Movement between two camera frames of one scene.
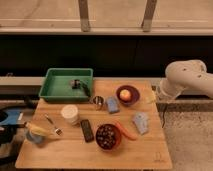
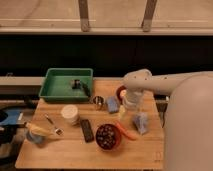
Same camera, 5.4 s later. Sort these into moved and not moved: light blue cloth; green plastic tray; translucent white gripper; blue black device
Moved: translucent white gripper
Not moved: green plastic tray; blue black device; light blue cloth
